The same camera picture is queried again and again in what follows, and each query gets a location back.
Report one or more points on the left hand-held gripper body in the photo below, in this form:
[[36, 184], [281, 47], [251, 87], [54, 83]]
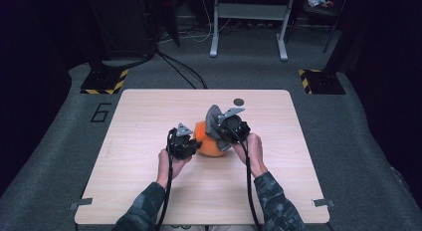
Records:
[[180, 146]]

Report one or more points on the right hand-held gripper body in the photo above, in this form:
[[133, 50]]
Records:
[[237, 129]]

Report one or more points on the orange plush toy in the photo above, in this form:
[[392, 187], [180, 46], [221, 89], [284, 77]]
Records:
[[207, 146]]

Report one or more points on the grey cloth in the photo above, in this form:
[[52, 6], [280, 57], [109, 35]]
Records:
[[212, 124]]

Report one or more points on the person's left hand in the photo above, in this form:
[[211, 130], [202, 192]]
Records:
[[174, 169]]

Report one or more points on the person's right hand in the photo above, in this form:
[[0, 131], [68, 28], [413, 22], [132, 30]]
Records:
[[257, 158]]

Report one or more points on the black round table grommet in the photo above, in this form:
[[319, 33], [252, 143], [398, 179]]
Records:
[[238, 102]]

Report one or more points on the black tape floor marking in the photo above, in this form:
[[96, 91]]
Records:
[[101, 113]]

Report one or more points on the white metal stand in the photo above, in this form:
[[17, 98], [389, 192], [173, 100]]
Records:
[[249, 12]]

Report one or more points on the black cabinet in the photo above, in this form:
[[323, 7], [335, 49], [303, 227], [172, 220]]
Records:
[[122, 25]]

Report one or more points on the colourful small item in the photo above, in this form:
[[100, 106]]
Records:
[[318, 2]]

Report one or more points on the black yellow striped base plate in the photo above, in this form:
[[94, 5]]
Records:
[[321, 82], [103, 81]]

